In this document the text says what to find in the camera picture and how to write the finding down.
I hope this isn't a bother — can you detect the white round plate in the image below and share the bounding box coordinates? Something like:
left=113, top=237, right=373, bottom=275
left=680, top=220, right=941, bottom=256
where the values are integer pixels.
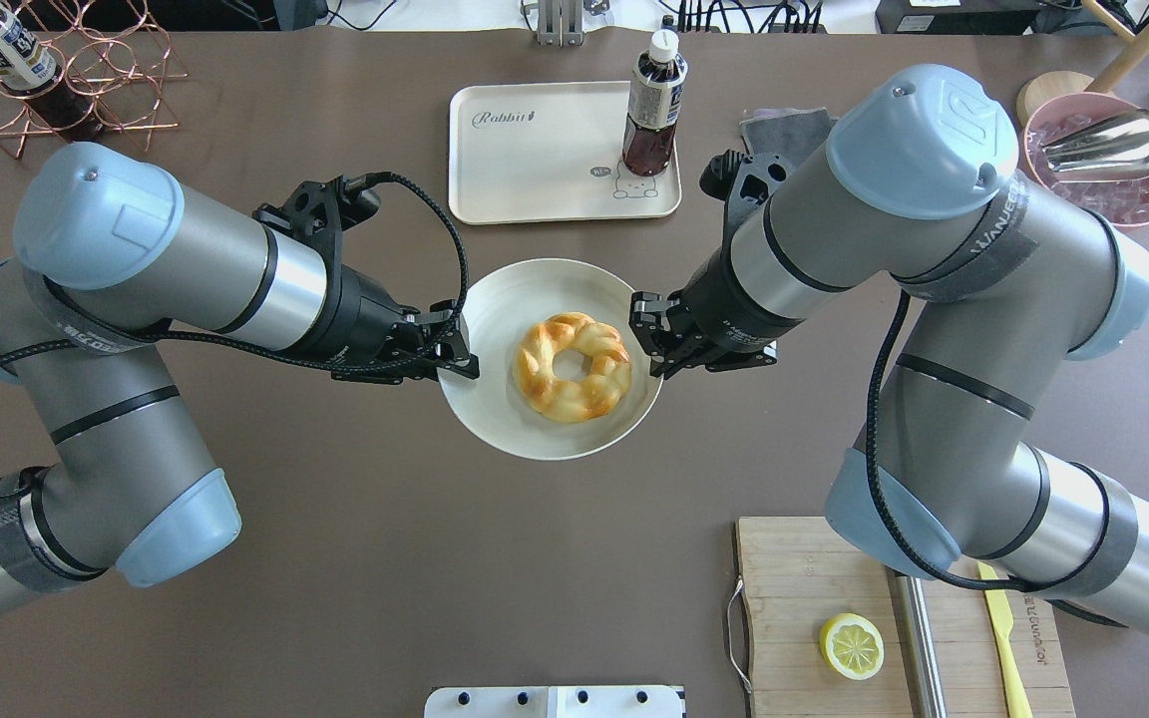
left=441, top=258, right=662, bottom=461

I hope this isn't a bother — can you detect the dark drink bottle on tray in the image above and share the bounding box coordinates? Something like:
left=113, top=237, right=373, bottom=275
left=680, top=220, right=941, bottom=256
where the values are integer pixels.
left=620, top=29, right=688, bottom=177

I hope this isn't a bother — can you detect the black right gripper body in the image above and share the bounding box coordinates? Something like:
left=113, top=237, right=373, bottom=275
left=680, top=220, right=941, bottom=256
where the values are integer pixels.
left=664, top=254, right=778, bottom=375

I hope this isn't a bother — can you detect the knife with steel handle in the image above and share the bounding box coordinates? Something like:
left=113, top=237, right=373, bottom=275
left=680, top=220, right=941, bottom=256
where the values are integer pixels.
left=890, top=572, right=949, bottom=717

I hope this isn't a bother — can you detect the wooden cutting board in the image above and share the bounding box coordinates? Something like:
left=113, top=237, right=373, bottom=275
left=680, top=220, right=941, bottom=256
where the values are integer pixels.
left=733, top=516, right=1075, bottom=718

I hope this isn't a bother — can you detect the metal ice scoop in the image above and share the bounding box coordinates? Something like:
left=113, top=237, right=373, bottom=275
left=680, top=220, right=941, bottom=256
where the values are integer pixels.
left=1043, top=109, right=1149, bottom=182

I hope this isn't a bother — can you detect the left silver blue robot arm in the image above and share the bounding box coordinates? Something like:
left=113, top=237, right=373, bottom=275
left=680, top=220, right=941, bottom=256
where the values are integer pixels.
left=0, top=142, right=479, bottom=613

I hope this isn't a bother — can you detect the pink bowl with ice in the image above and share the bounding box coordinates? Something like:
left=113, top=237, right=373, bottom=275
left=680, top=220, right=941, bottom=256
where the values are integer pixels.
left=1019, top=92, right=1149, bottom=230

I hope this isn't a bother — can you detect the copper wire bottle rack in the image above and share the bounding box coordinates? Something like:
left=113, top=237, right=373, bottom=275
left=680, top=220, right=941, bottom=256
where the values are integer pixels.
left=0, top=1, right=188, bottom=159

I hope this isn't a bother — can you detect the half cut lemon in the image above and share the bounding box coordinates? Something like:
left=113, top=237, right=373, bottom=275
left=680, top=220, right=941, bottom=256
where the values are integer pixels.
left=818, top=612, right=885, bottom=681

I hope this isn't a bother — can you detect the bottle in copper rack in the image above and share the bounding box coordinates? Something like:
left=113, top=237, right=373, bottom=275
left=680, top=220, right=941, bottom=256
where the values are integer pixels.
left=0, top=1, right=105, bottom=142

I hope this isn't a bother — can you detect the wooden cup stand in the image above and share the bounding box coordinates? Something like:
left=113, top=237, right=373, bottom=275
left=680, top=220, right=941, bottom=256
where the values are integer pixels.
left=1015, top=1, right=1149, bottom=126

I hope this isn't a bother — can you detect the glazed twisted donut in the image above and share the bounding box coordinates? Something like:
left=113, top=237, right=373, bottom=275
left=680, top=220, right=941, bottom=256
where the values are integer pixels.
left=512, top=312, right=632, bottom=424

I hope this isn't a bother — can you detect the grey folded cloth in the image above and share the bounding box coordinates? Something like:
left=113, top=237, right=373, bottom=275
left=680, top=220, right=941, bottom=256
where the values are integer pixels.
left=740, top=108, right=835, bottom=164

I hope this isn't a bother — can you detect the yellow plastic knife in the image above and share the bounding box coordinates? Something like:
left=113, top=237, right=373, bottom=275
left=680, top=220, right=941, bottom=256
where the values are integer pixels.
left=984, top=589, right=1033, bottom=718

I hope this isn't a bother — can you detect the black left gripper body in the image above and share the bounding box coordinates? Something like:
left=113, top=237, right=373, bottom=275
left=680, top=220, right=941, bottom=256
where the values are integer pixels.
left=310, top=265, right=435, bottom=385

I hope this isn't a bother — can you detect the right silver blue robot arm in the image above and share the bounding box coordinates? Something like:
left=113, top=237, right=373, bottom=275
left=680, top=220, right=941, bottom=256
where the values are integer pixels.
left=629, top=64, right=1149, bottom=633

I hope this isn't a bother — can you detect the white rectangular tray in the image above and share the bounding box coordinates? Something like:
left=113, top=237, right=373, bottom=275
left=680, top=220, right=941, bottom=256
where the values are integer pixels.
left=448, top=82, right=683, bottom=224

